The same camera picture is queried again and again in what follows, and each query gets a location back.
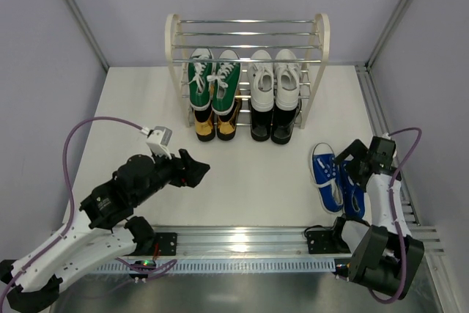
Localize gold loafer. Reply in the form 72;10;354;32
193;106;215;142
216;97;243;141

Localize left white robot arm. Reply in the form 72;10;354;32
1;149;210;312

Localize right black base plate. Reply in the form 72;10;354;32
306;230;350;254

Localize slotted grey cable duct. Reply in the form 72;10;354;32
91;257;336;275

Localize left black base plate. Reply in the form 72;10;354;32
146;232;177;257

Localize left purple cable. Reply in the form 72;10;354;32
5;117;179;292

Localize white sneaker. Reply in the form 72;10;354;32
247;50;274;112
273;49;301;111

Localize right side aluminium rail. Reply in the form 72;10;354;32
355;65;421;229

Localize left aluminium frame post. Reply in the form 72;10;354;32
63;0;110;72

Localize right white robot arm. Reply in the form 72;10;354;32
334;136;424;304

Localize aluminium frame post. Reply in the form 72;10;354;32
63;0;110;72
365;0;413;70

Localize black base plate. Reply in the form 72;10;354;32
146;232;177;257
306;230;350;254

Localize white shoe rack chrome bars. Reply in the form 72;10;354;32
165;13;330;128

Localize aluminium mounting rail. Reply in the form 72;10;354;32
102;227;446;259

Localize green canvas sneaker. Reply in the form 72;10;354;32
188;48;214;111
207;49;242;116

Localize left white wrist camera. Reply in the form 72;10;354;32
140;126;172;159

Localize black leather shoe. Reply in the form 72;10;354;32
249;102;273;141
270;102;301;145

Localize right aluminium frame post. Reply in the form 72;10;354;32
365;0;413;70

